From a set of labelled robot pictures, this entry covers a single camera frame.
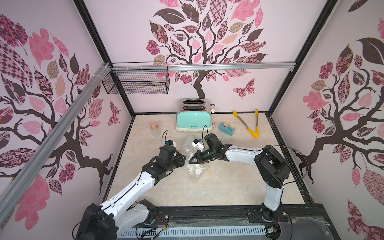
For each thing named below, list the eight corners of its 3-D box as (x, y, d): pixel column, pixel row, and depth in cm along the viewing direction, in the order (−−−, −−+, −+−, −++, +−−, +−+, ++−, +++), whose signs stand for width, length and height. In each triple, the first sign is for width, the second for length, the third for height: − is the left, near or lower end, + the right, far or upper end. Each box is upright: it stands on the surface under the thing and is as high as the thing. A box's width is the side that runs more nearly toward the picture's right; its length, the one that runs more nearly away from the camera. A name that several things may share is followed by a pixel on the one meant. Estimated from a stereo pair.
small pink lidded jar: (153, 138, 108) (149, 129, 99) (154, 131, 112) (151, 121, 104) (160, 138, 107) (157, 129, 99) (161, 131, 112) (158, 121, 104)
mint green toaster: (177, 133, 109) (174, 117, 96) (179, 109, 126) (177, 93, 112) (212, 133, 109) (215, 117, 96) (210, 109, 126) (212, 92, 112)
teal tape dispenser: (218, 129, 112) (218, 125, 108) (221, 125, 114) (222, 121, 110) (230, 137, 107) (232, 132, 103) (234, 132, 110) (235, 128, 106)
